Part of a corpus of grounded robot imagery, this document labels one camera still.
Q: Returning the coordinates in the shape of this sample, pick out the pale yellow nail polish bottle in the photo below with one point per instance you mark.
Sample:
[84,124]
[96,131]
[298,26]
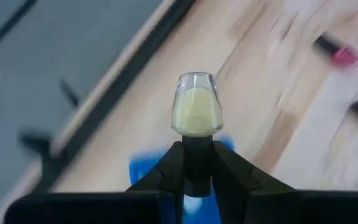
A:
[196,109]

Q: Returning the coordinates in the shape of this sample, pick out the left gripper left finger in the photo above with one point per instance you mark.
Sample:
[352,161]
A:
[172,168]

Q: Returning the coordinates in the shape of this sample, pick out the pink and black marker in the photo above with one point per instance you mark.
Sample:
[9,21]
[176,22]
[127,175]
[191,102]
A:
[345,57]

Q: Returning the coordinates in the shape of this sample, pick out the black table clamp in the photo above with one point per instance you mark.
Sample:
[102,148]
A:
[37,144]

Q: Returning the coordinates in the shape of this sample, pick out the blue plastic basket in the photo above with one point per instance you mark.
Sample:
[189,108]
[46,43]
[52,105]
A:
[141,168]

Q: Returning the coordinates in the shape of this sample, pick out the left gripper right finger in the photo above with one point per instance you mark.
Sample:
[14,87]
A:
[232,174]

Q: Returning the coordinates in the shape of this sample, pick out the black metal table frame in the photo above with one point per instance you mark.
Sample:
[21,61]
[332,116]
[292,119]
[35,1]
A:
[117,87]

